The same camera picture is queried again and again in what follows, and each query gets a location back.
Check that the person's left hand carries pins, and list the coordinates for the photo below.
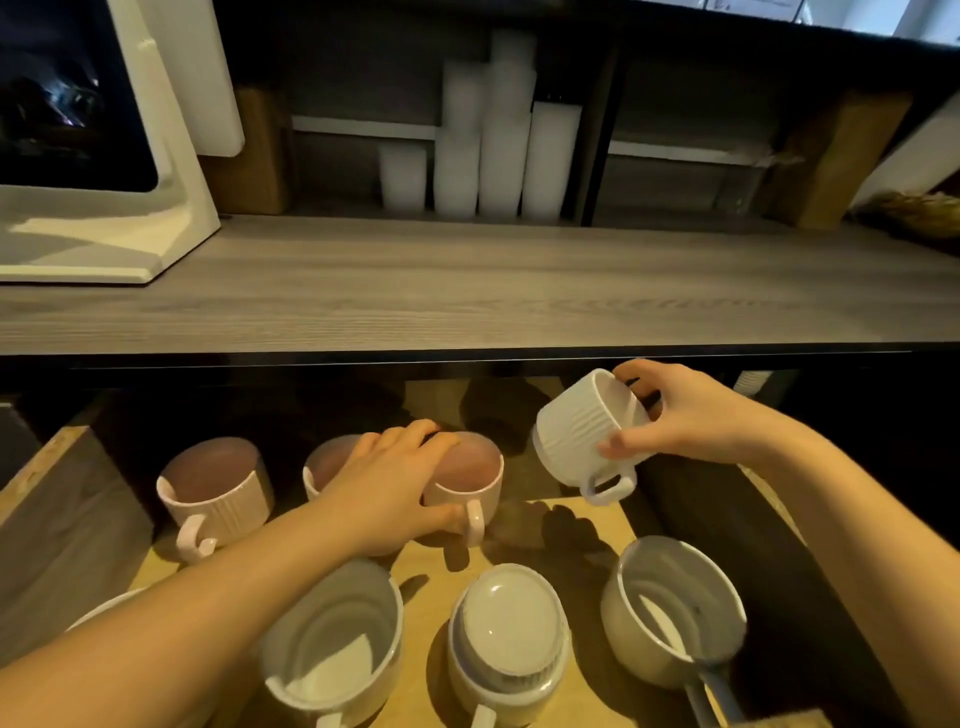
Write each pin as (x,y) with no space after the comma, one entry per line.
(375,487)

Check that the person's left middle finger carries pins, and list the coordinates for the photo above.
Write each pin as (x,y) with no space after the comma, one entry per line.
(421,431)

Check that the white microwave oven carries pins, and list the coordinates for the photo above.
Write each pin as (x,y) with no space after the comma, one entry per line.
(97,217)

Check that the person's right forearm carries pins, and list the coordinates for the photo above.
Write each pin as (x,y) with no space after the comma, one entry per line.
(877,540)

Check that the person's right thumb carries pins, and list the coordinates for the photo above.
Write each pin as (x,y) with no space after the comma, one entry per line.
(621,448)

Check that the brown cardboard box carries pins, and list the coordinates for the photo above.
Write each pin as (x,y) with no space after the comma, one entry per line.
(259,157)
(840,157)

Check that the person's left little finger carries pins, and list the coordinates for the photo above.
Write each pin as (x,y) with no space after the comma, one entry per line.
(366,444)

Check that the person's left forearm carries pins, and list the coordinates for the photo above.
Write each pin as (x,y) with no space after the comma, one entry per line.
(172,630)

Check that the white flat board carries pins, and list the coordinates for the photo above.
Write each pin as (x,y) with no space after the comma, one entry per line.
(202,75)

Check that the grey-white ribbed mug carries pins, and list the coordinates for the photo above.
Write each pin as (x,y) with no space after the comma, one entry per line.
(667,615)

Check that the wooden drawer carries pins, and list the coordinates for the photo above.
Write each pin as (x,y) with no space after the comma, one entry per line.
(431,574)

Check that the person's left thumb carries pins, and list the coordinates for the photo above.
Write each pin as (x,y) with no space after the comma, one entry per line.
(442,519)

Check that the pink ribbed mug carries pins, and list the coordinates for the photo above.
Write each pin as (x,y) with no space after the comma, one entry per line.
(465,476)
(217,487)
(328,461)

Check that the person's right hand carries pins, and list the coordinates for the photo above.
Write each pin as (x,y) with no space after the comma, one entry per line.
(697,424)

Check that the yellow-brown bundle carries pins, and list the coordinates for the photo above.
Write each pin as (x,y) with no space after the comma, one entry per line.
(911,211)

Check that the white slanted panel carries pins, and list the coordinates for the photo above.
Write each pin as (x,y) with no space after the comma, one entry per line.
(915,154)

